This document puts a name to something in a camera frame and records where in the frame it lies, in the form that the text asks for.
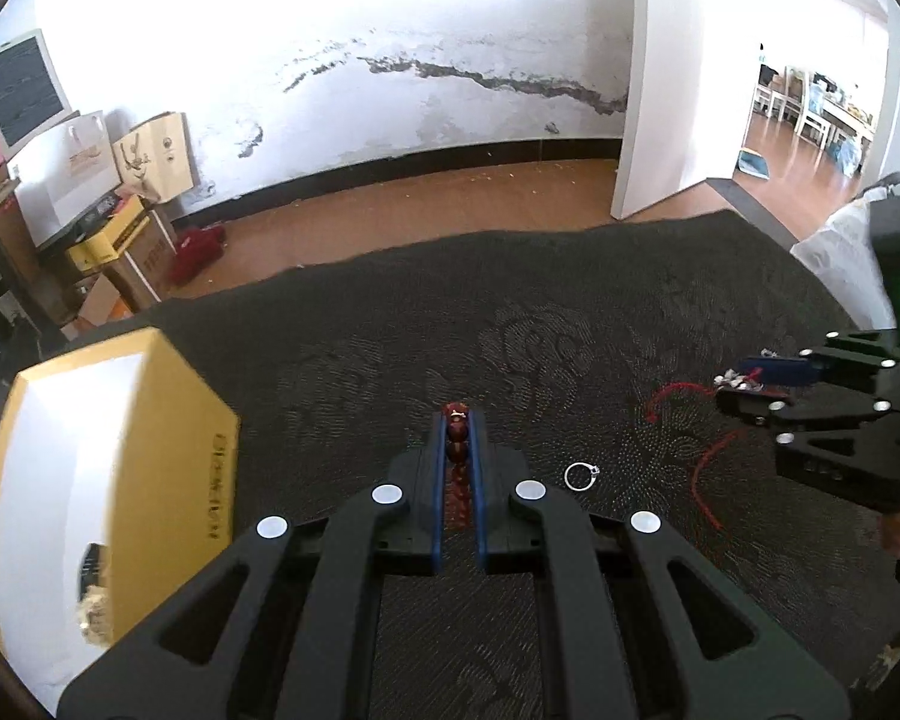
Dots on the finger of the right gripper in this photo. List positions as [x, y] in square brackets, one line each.
[818, 408]
[844, 359]

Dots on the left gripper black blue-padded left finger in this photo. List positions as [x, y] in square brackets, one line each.
[283, 623]

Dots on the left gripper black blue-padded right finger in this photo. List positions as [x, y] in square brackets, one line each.
[633, 622]

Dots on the black gold wrist watch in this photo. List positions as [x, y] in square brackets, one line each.
[94, 605]

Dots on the white patterned pillow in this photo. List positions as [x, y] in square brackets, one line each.
[839, 254]

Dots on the black patterned table cloth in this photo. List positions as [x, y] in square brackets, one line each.
[594, 354]

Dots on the yellow cardboard box white inside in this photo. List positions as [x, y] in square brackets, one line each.
[119, 443]

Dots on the white chair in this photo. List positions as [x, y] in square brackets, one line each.
[778, 94]

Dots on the brown cardboard carton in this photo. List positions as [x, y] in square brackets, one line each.
[141, 272]

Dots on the red bag on floor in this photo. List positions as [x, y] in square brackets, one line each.
[196, 248]

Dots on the yellow flat box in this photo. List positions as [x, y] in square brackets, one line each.
[103, 246]

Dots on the brown paper shopping bag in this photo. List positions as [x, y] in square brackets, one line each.
[153, 159]

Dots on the white paper shopping bag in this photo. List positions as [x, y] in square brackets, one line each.
[62, 173]

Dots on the white framed monitor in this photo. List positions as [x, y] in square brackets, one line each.
[32, 99]

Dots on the white door with handle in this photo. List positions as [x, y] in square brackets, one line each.
[694, 68]

